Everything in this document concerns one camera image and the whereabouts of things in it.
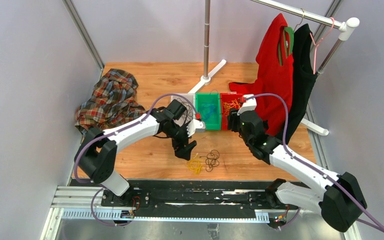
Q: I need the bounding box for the red plastic bin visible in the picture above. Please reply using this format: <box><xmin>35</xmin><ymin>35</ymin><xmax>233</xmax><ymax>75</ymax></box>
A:
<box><xmin>220</xmin><ymin>92</ymin><xmax>243</xmax><ymax>131</ymax></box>

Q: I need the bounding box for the brown cable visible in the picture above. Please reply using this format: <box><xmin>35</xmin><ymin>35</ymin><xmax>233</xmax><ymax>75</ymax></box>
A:
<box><xmin>199</xmin><ymin>149</ymin><xmax>221</xmax><ymax>173</ymax></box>
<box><xmin>178</xmin><ymin>99</ymin><xmax>196</xmax><ymax>125</ymax></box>

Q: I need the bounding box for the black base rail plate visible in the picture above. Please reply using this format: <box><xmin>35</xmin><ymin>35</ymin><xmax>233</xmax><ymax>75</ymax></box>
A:
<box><xmin>86</xmin><ymin>179</ymin><xmax>297</xmax><ymax>220</ymax></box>

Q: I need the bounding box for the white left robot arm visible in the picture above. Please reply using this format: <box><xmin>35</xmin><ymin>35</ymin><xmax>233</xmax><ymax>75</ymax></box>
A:
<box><xmin>73</xmin><ymin>99</ymin><xmax>206</xmax><ymax>207</ymax></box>

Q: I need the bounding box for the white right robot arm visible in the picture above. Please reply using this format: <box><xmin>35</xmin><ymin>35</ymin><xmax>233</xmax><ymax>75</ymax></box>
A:
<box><xmin>227</xmin><ymin>108</ymin><xmax>367</xmax><ymax>233</ymax></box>

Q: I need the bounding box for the red sweater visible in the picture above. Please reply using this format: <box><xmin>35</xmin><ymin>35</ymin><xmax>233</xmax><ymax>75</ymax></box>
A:
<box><xmin>228</xmin><ymin>13</ymin><xmax>294</xmax><ymax>136</ymax></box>

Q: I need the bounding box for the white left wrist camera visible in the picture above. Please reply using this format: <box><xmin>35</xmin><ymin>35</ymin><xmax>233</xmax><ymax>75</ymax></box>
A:
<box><xmin>186</xmin><ymin>119</ymin><xmax>206</xmax><ymax>137</ymax></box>

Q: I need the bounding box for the silver clothes rack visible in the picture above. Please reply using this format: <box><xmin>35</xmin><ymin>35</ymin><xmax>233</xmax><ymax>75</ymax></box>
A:
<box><xmin>187</xmin><ymin>0</ymin><xmax>361</xmax><ymax>137</ymax></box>

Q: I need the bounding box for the green plastic bin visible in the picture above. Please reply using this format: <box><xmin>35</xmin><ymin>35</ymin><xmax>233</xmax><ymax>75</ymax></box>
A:
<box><xmin>195</xmin><ymin>92</ymin><xmax>222</xmax><ymax>131</ymax></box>

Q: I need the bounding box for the aluminium frame rail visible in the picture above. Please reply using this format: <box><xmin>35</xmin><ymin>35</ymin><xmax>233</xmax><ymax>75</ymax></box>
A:
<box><xmin>41</xmin><ymin>180</ymin><xmax>361</xmax><ymax>240</ymax></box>

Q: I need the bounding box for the black garment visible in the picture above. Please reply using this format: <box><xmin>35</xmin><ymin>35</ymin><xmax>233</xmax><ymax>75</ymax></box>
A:
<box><xmin>285</xmin><ymin>23</ymin><xmax>317</xmax><ymax>144</ymax></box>

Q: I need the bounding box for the plaid shirt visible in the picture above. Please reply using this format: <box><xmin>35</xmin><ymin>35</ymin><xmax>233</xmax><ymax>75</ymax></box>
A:
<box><xmin>74</xmin><ymin>68</ymin><xmax>146</xmax><ymax>135</ymax></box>

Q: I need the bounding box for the green hanger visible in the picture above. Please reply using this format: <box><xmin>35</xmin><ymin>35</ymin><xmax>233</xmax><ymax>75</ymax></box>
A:
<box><xmin>277</xmin><ymin>26</ymin><xmax>294</xmax><ymax>66</ymax></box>

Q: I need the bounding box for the white plastic bin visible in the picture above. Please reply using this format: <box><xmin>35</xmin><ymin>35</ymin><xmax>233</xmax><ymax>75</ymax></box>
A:
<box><xmin>170</xmin><ymin>93</ymin><xmax>195</xmax><ymax>127</ymax></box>

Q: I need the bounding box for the pink hanger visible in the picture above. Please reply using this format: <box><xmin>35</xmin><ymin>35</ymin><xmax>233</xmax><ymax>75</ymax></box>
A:
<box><xmin>309</xmin><ymin>16</ymin><xmax>335</xmax><ymax>75</ymax></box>

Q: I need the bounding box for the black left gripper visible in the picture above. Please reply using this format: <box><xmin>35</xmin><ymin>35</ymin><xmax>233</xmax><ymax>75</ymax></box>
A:
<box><xmin>164</xmin><ymin>121</ymin><xmax>198</xmax><ymax>161</ymax></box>

